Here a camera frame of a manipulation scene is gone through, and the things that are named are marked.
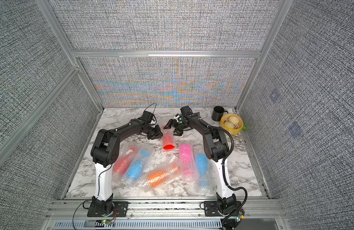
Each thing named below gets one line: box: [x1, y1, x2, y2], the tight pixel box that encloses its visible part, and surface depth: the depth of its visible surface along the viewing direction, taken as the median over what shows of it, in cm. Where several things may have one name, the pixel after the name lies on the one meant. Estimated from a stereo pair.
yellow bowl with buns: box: [219, 113, 244, 136], surface depth 107 cm
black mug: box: [211, 105, 229, 122], surface depth 112 cm
